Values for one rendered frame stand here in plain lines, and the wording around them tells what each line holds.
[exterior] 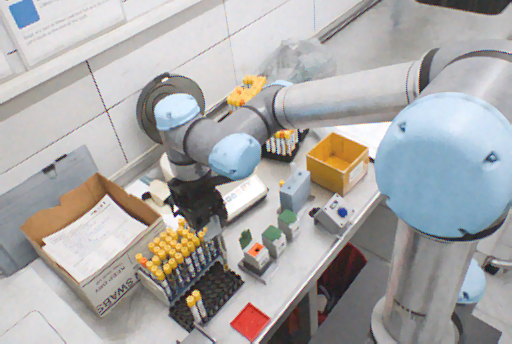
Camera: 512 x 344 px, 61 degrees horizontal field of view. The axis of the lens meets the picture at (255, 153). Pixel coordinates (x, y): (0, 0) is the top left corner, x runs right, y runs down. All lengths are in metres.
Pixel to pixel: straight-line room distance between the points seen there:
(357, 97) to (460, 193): 0.25
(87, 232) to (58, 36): 0.51
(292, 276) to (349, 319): 0.21
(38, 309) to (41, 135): 0.53
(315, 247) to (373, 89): 0.65
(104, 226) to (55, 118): 0.31
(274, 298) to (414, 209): 0.70
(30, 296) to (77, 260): 0.35
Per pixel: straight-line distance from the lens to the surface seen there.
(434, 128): 0.38
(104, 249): 1.21
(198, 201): 0.87
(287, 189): 1.17
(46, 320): 0.84
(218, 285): 1.10
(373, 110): 0.60
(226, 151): 0.67
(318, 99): 0.66
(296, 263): 1.14
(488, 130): 0.39
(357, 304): 1.00
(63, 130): 1.28
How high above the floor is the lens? 1.81
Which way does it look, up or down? 40 degrees down
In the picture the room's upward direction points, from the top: 8 degrees counter-clockwise
